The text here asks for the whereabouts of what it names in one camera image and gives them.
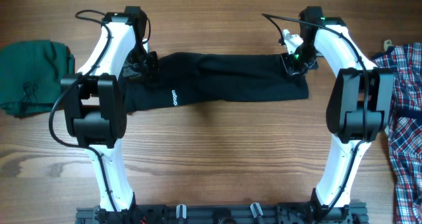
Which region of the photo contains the black t-shirt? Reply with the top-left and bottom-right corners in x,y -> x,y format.
119,52 -> 309,113

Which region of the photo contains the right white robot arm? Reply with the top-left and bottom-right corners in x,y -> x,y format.
280,7 -> 394,223

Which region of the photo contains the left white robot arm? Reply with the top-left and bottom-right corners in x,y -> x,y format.
54,6 -> 160,223

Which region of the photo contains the folded green garment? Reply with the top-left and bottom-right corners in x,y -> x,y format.
1,40 -> 75,117

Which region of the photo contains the plaid red blue shirt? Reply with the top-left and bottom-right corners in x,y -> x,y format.
372,42 -> 421,223

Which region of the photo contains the black mounting rail base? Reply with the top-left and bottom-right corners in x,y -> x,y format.
75,202 -> 369,224

